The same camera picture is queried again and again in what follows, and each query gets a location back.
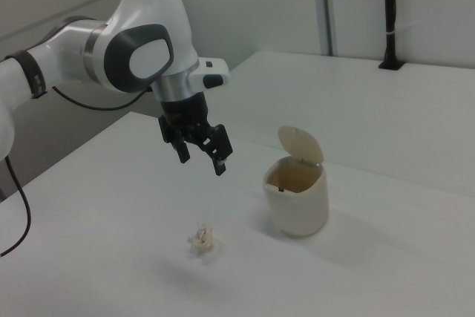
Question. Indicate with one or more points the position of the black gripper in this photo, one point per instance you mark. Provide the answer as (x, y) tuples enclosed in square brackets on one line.
[(185, 109)]

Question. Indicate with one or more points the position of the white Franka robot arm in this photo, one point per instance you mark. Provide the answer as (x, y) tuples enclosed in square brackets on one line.
[(148, 16)]

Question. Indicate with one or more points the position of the crumpled paper trash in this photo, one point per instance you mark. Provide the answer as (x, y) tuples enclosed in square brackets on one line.
[(202, 239)]

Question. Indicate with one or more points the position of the small white bin with lid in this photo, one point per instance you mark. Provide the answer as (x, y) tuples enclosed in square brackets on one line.
[(297, 213)]

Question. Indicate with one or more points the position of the black pole with clamp base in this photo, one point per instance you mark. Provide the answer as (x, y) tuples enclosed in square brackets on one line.
[(389, 16)]

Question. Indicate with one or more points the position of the grey partition post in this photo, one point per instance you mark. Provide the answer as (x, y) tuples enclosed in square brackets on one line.
[(329, 5)]

